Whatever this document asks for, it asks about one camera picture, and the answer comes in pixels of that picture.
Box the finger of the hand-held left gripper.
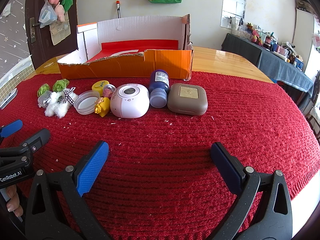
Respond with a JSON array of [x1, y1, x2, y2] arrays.
[[0, 128, 51, 167], [0, 119, 24, 138]]

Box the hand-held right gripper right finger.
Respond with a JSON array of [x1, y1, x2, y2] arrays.
[[210, 142, 293, 240]]

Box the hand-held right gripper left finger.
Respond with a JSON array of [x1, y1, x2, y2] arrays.
[[25, 141, 112, 240]]

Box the white plush bunny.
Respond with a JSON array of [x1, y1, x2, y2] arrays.
[[44, 87, 78, 117]]

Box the small clear plastic case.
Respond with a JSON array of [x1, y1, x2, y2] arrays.
[[37, 92, 52, 108]]

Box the green fuzzy ball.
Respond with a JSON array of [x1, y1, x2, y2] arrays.
[[52, 79, 70, 92], [37, 84, 51, 97]]

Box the clear plastic lid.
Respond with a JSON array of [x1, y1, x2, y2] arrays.
[[74, 91, 100, 115]]

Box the yellow doll figure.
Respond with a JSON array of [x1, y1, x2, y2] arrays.
[[94, 97, 111, 117]]

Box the white pink round device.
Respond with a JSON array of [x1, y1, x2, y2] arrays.
[[110, 84, 150, 118]]

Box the brown rounded case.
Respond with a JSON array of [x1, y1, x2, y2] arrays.
[[167, 83, 208, 116]]

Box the small pink charm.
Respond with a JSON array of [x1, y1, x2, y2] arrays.
[[103, 84, 117, 98]]

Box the yellow bottle cap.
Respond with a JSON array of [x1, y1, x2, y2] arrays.
[[92, 80, 110, 92]]

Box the dark blue bottle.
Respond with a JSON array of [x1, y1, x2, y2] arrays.
[[149, 70, 170, 109]]

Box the orange cardboard box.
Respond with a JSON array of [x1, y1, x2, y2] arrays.
[[57, 14, 194, 81]]

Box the person's left hand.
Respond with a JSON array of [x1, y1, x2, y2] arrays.
[[5, 184, 24, 218]]

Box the grey phone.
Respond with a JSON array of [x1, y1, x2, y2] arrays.
[[0, 89, 18, 110]]

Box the red knitted blanket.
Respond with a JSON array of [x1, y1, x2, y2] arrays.
[[0, 71, 320, 240]]

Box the side table with dark cloth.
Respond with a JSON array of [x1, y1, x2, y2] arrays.
[[221, 32, 314, 110]]

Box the clear plastic bag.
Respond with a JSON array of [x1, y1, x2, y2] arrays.
[[38, 0, 58, 28]]

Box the dark brown door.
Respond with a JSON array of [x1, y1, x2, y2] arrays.
[[26, 0, 78, 63]]

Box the cluster of bottles and cosmetics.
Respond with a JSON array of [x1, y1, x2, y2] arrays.
[[229, 16, 305, 70]]

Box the green plush toy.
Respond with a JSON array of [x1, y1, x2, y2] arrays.
[[61, 0, 74, 14]]

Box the white wardrobe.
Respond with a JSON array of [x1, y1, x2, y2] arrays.
[[296, 0, 320, 55]]

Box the metal door handle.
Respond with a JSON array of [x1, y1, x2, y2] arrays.
[[29, 17, 40, 43]]

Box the wall mirror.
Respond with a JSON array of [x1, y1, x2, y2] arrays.
[[220, 0, 247, 29]]

